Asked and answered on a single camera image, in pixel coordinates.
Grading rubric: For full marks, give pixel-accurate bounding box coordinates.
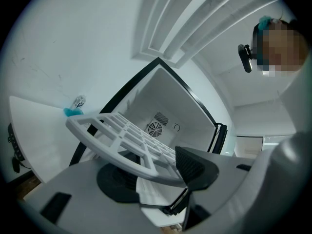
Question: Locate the black power strip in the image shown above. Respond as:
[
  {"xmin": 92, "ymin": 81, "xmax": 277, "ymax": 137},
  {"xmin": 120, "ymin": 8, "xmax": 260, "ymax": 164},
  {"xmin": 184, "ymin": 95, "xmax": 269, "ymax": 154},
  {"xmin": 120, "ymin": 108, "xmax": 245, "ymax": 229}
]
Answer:
[{"xmin": 7, "ymin": 122, "xmax": 25, "ymax": 161}]

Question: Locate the teal hair scrunchie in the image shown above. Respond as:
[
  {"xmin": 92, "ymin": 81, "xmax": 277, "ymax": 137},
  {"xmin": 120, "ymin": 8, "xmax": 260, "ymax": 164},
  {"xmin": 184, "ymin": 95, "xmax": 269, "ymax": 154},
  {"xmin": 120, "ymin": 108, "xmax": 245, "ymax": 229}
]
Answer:
[{"xmin": 258, "ymin": 15, "xmax": 281, "ymax": 30}]

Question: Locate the teal fluffy cloth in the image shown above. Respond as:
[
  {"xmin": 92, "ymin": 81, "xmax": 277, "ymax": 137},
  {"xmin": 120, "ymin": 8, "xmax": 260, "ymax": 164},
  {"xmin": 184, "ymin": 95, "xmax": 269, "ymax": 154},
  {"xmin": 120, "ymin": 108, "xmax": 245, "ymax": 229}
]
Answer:
[{"xmin": 63, "ymin": 106, "xmax": 85, "ymax": 118}]

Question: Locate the white wire fridge shelf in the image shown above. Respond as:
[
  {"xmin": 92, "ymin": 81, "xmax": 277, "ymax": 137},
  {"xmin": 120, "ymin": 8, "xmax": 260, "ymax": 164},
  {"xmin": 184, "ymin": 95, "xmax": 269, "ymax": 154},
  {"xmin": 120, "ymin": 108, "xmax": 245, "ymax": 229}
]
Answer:
[{"xmin": 65, "ymin": 113, "xmax": 188, "ymax": 187}]

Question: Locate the person's white printed shirt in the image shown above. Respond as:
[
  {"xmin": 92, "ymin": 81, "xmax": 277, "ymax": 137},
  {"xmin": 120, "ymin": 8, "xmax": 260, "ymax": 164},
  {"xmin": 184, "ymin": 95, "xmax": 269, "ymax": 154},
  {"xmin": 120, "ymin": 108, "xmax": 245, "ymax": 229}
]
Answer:
[{"xmin": 277, "ymin": 64, "xmax": 312, "ymax": 141}]

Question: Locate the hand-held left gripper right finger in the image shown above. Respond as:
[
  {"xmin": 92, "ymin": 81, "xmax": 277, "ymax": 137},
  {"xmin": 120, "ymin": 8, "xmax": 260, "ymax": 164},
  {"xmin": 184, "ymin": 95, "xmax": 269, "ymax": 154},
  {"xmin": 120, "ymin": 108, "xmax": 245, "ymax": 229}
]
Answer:
[{"xmin": 175, "ymin": 146, "xmax": 259, "ymax": 231}]

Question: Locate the black mini fridge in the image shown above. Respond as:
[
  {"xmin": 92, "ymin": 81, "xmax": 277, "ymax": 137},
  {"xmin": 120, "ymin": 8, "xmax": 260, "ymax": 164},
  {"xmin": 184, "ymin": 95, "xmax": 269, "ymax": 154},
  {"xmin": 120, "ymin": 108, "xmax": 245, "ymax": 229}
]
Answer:
[{"xmin": 69, "ymin": 57, "xmax": 229, "ymax": 216}]

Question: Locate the black head camera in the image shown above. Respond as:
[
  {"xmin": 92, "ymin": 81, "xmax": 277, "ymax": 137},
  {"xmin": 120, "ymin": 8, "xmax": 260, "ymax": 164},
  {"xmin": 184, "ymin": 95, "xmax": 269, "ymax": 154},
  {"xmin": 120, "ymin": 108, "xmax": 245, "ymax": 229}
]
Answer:
[{"xmin": 237, "ymin": 44, "xmax": 254, "ymax": 73}]

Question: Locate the black power adapter cable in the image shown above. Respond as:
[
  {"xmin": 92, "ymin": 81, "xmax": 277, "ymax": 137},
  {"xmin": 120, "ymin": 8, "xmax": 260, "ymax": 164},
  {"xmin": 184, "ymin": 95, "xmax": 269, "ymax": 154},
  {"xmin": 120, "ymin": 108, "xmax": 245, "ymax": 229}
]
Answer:
[{"xmin": 11, "ymin": 155, "xmax": 31, "ymax": 174}]

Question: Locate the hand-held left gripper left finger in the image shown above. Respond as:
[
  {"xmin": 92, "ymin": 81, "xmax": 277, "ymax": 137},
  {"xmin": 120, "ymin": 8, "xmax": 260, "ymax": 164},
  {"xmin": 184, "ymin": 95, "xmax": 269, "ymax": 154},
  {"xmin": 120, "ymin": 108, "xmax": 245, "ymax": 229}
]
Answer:
[{"xmin": 18, "ymin": 152, "xmax": 185, "ymax": 234}]

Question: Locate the white desk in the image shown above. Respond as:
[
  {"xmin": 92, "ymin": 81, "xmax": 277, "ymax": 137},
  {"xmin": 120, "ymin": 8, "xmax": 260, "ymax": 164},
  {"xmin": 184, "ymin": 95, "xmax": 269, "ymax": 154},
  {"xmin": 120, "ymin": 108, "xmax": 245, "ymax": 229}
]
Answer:
[{"xmin": 9, "ymin": 95, "xmax": 188, "ymax": 229}]

